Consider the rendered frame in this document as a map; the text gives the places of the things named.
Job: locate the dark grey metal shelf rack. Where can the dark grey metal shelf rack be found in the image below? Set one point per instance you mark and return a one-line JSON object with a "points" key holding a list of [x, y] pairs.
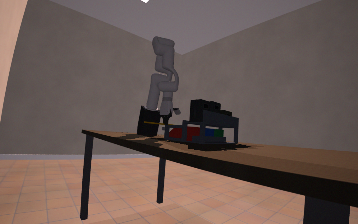
{"points": [[209, 118]]}

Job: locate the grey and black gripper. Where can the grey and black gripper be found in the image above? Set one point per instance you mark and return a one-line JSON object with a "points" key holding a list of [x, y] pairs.
{"points": [[166, 111]]}

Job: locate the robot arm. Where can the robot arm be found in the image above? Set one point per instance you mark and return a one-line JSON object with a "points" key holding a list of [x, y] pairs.
{"points": [[164, 49]]}

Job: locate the olive green case with orange latches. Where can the olive green case with orange latches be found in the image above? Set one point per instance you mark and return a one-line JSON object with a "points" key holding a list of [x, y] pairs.
{"points": [[226, 112]]}

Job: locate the blue bin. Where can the blue bin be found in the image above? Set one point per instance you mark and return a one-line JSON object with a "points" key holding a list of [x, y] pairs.
{"points": [[209, 132]]}

